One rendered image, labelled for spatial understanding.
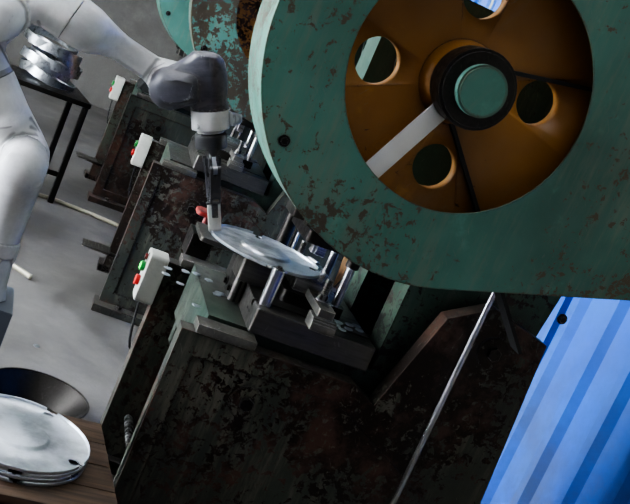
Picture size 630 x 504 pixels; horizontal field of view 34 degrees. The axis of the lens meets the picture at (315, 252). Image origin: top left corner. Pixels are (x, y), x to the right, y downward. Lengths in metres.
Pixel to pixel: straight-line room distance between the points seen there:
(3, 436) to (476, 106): 1.09
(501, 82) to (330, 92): 0.32
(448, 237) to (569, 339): 1.53
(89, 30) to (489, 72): 0.88
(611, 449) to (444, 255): 1.29
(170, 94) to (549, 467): 1.81
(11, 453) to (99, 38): 0.91
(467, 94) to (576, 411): 1.66
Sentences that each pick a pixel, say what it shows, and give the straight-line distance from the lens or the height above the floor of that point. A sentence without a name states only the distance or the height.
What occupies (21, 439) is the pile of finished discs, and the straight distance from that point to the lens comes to 2.06.
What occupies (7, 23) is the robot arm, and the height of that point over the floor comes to 1.07.
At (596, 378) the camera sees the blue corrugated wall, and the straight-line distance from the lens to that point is 3.35.
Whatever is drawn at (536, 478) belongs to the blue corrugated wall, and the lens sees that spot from 3.46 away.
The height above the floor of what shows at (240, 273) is 0.72.
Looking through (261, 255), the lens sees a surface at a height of 0.78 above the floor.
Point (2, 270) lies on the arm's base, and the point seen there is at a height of 0.53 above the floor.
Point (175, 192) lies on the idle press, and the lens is 3.99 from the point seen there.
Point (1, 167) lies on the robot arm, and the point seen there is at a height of 0.77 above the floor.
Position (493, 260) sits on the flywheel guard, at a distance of 2.11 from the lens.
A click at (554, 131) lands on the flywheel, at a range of 2.17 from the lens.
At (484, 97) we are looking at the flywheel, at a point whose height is 1.32.
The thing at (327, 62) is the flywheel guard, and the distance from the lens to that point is 1.93.
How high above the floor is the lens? 1.30
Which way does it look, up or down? 11 degrees down
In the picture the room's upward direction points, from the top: 24 degrees clockwise
